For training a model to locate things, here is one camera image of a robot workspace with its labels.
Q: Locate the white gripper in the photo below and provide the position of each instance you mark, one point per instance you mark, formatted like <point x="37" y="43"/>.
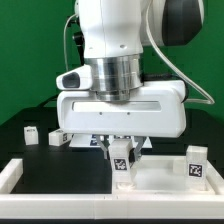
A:
<point x="156" y="109"/>

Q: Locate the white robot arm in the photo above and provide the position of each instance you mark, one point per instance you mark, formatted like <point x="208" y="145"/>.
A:
<point x="110" y="95"/>

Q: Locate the white tag base sheet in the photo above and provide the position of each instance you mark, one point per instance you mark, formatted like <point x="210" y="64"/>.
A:
<point x="86" y="140"/>

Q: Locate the white U-shaped obstacle fence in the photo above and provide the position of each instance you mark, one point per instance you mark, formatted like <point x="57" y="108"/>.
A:
<point x="101" y="206"/>

